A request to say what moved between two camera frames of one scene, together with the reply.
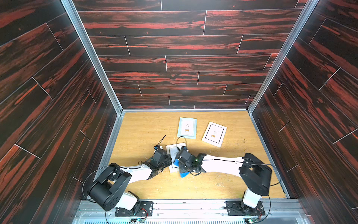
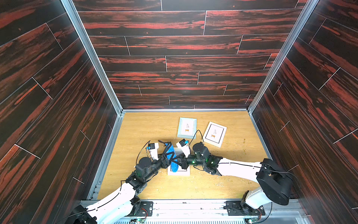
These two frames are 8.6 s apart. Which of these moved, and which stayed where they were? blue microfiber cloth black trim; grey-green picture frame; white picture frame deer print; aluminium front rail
Moved: blue microfiber cloth black trim
Stayed: aluminium front rail; white picture frame deer print; grey-green picture frame
